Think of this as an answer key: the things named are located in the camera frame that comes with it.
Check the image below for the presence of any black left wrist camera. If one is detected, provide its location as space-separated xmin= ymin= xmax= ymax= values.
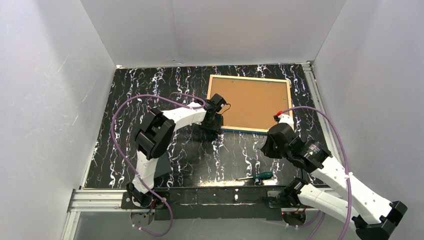
xmin=205 ymin=93 xmax=231 ymax=114

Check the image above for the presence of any aluminium right side rail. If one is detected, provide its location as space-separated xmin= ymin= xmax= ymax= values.
xmin=300 ymin=62 xmax=342 ymax=162

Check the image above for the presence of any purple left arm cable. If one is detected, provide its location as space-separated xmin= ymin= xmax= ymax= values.
xmin=110 ymin=92 xmax=207 ymax=238

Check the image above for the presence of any aluminium front rail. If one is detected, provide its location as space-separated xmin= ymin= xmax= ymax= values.
xmin=61 ymin=190 xmax=377 ymax=240

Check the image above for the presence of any black square pad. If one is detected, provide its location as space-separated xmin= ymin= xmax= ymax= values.
xmin=153 ymin=153 xmax=172 ymax=180

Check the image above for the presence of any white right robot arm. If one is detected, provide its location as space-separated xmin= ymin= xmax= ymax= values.
xmin=260 ymin=123 xmax=408 ymax=240

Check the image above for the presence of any black right arm base motor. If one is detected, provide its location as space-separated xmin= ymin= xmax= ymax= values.
xmin=262 ymin=177 xmax=308 ymax=214

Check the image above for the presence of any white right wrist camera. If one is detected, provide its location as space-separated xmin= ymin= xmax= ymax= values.
xmin=273 ymin=110 xmax=295 ymax=130

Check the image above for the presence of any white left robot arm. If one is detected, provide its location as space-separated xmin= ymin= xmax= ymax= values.
xmin=126 ymin=99 xmax=228 ymax=208

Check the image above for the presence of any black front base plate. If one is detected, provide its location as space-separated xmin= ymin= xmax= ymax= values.
xmin=121 ymin=185 xmax=306 ymax=221

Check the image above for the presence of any blue picture frame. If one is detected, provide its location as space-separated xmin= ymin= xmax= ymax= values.
xmin=207 ymin=74 xmax=293 ymax=134

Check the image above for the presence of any aluminium rail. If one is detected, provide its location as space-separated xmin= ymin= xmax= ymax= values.
xmin=300 ymin=62 xmax=342 ymax=162
xmin=61 ymin=190 xmax=377 ymax=240

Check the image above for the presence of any green handled screwdriver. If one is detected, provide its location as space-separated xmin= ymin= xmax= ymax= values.
xmin=236 ymin=171 xmax=274 ymax=181

